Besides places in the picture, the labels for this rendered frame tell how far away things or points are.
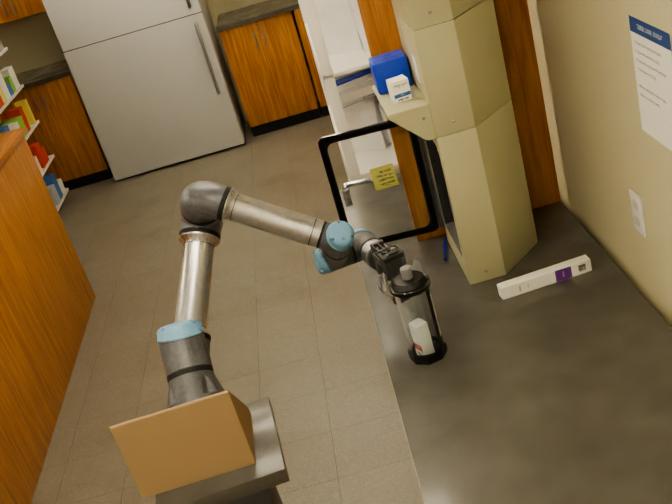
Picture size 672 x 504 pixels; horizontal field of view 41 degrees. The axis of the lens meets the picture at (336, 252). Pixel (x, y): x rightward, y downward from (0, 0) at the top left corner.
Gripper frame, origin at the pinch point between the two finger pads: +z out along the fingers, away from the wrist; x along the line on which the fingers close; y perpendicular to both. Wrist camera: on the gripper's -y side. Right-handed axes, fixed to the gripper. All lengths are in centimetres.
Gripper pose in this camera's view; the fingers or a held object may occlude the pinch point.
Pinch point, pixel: (411, 290)
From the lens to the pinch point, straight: 229.9
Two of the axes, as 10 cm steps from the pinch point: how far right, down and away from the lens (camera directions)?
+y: -2.6, -8.7, -4.3
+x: 9.0, -3.7, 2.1
